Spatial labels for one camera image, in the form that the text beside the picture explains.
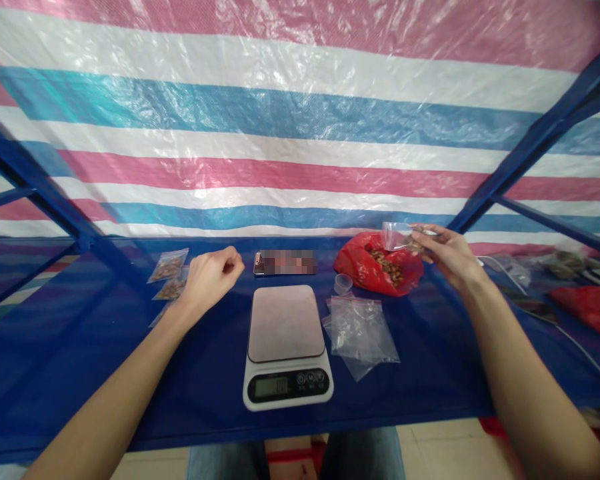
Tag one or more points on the person's left hand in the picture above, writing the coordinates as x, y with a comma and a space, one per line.
211, 274

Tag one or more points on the person's right hand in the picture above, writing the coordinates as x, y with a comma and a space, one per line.
452, 260

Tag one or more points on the person's right fingers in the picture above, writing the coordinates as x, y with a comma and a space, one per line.
430, 239

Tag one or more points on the person's left fingers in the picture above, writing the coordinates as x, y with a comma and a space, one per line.
234, 261

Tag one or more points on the small clear zip bag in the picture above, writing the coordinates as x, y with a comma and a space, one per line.
395, 236

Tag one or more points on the smartphone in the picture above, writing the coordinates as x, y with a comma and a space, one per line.
285, 263

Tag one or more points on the zip bag filled with nuts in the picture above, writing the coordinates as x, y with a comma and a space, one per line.
169, 264
171, 287

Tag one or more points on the red plastic bag of nuts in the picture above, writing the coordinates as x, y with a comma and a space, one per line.
365, 265

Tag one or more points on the small clear plastic cup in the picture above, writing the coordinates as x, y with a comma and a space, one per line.
343, 283

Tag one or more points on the white digital kitchen scale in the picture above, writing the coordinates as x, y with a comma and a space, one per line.
285, 345

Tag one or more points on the pile of empty zip bags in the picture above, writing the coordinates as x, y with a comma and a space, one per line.
360, 335

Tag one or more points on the clear bags of dried goods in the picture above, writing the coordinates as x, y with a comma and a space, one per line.
572, 264

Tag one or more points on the striped plastic tarp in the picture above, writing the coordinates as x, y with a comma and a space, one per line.
300, 125

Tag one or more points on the person's legs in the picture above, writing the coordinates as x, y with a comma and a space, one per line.
360, 455

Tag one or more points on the blue metal shelf frame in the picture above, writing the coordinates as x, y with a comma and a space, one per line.
45, 200

